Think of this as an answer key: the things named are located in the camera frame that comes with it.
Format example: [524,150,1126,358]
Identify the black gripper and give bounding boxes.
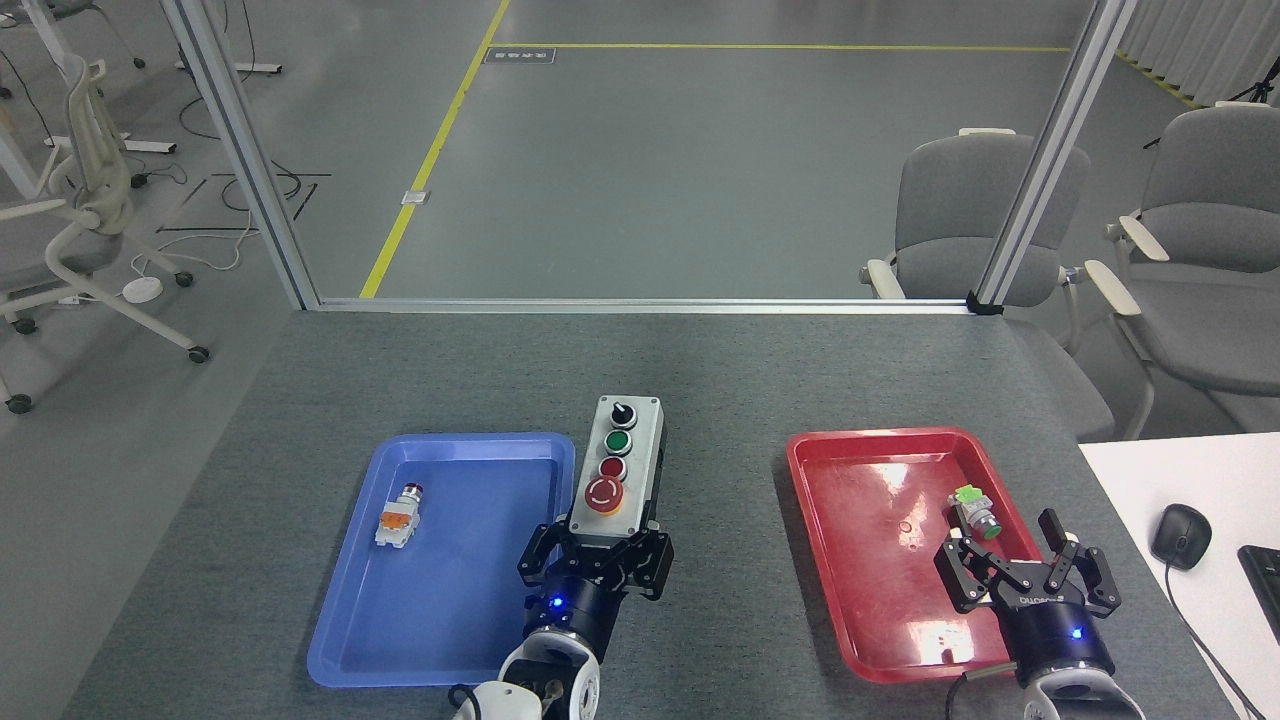
[934,509,1123,691]
[517,520,674,641]

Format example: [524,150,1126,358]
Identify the grey four-button control box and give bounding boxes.
[566,395,665,546]

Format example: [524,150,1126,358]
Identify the blue plastic tray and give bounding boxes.
[307,432,578,689]

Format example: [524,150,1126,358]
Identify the red push button orange block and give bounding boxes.
[374,484,425,550]

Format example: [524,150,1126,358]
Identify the red plastic tray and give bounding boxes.
[786,427,1089,685]

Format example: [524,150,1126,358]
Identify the black computer mouse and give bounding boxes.
[1150,503,1213,572]

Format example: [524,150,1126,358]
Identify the black keyboard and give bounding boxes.
[1238,545,1280,641]

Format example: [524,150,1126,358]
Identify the grey armchair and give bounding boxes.
[860,127,1116,441]
[1085,100,1280,441]

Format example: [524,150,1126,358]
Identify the black tripod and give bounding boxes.
[1143,55,1280,151]

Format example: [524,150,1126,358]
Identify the white partition panels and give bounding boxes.
[1115,0,1280,109]

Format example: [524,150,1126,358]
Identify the green push button switch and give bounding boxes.
[948,485,1004,541]

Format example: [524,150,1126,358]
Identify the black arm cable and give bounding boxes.
[955,660,1019,720]

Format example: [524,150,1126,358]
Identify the black mouse cable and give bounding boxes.
[1162,565,1249,720]

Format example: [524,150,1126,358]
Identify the silver aluminium rail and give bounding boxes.
[315,297,976,315]

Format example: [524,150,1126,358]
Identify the silver aluminium post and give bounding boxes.
[160,0,321,311]
[975,0,1139,306]

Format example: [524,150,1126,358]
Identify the white floor cable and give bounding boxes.
[130,205,263,283]

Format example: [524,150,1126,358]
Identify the black floor cable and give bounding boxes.
[178,0,333,233]

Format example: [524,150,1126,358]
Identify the white frame office chair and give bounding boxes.
[0,55,211,416]

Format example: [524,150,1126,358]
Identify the white desk frame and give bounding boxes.
[0,0,283,201]

